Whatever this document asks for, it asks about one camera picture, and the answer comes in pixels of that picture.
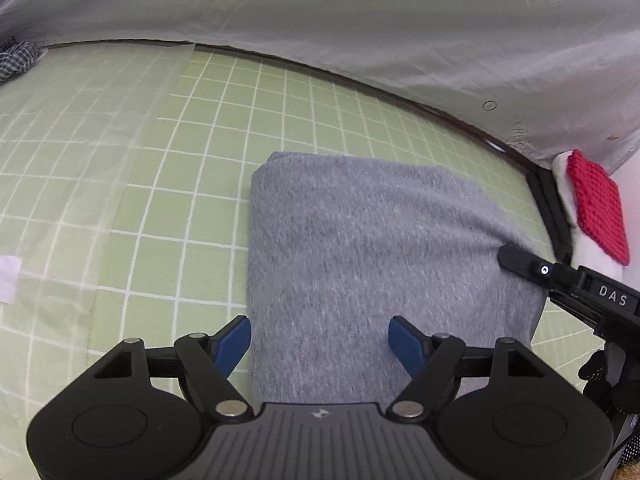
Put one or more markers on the blue plaid shirt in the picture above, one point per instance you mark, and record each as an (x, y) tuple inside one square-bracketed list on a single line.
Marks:
[(17, 60)]

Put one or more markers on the person's right hand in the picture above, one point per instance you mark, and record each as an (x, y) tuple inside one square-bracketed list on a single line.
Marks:
[(607, 385)]

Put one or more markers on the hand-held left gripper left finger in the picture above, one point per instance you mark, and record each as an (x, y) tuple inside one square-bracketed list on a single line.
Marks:
[(232, 345)]

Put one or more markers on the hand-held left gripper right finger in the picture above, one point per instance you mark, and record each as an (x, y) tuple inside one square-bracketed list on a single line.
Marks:
[(407, 345)]

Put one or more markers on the red checked folded cloth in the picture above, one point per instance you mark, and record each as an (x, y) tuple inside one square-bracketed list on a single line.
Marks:
[(600, 205)]

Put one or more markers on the grey sweatshirt garment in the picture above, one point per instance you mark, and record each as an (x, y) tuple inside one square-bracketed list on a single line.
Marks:
[(375, 260)]

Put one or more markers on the green grid mat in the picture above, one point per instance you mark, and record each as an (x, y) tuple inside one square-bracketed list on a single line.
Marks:
[(200, 185)]

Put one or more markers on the large white paper piece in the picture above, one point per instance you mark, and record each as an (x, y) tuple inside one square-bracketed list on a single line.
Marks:
[(9, 280)]

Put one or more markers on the carrot printed grey sheet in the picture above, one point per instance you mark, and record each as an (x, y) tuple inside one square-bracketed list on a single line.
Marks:
[(300, 10)]

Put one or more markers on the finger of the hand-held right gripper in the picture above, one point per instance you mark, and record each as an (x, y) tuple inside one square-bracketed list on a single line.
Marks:
[(525, 260)]

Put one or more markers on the black folded garment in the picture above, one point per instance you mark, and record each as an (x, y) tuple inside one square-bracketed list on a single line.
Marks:
[(550, 210)]

